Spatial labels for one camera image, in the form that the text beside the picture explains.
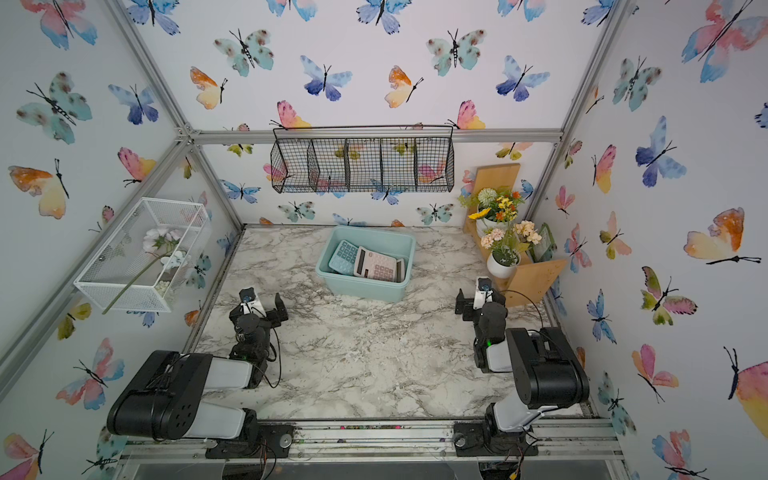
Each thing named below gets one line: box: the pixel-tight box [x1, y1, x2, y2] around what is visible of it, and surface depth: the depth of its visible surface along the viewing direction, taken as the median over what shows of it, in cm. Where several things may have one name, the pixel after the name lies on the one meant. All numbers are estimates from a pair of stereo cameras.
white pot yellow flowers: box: [458, 188, 525, 237], surface depth 98 cm
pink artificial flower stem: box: [102, 228, 183, 315], surface depth 74 cm
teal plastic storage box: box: [315, 226, 417, 303], surface depth 101 cm
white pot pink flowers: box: [480, 220, 542, 279], surface depth 93 cm
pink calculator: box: [354, 246, 397, 282], surface depth 103 cm
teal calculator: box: [328, 239, 359, 275], surface depth 101 cm
